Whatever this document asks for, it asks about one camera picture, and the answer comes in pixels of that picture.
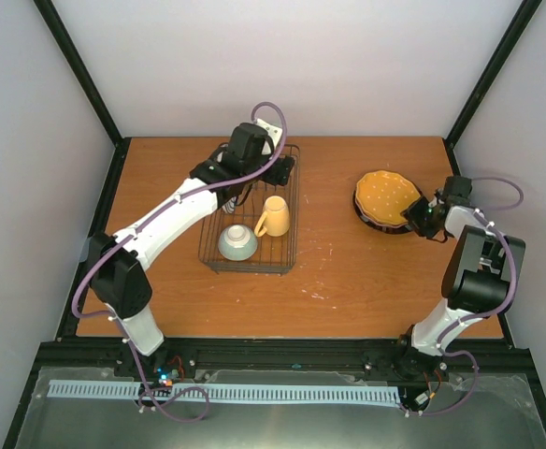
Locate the white blue striped plate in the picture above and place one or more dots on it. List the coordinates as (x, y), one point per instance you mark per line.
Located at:
(230, 206)

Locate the light green ceramic bowl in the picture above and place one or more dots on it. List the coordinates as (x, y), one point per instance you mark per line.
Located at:
(237, 242)

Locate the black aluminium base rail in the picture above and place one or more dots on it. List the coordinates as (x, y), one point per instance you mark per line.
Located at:
(370, 360)

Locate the right black frame post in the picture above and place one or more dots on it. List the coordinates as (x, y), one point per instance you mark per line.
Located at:
(507, 43)

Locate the black bottom plate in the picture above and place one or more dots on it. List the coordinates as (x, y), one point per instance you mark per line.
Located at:
(383, 210)

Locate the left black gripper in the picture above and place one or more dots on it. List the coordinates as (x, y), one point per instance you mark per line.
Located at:
(280, 172)

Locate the light blue slotted cable duct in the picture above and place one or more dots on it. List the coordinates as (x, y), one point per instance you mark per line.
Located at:
(257, 394)

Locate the black wire dish rack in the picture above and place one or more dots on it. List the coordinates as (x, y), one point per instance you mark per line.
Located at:
(273, 255)

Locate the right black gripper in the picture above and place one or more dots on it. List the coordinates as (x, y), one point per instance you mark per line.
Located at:
(410, 215)

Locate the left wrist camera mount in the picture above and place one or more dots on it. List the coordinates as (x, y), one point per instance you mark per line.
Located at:
(274, 136)

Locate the black frame post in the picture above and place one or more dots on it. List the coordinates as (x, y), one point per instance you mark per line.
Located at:
(507, 43)
(69, 50)

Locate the left black frame post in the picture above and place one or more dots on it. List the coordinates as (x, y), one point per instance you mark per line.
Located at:
(69, 50)

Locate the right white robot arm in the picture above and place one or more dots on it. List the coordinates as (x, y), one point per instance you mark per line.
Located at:
(480, 280)

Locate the yellow scalloped plate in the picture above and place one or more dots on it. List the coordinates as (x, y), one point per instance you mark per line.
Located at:
(383, 179)

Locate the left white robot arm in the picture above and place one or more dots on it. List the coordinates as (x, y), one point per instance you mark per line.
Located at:
(119, 263)

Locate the yellow ceramic mug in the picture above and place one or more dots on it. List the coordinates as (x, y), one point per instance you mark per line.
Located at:
(275, 218)

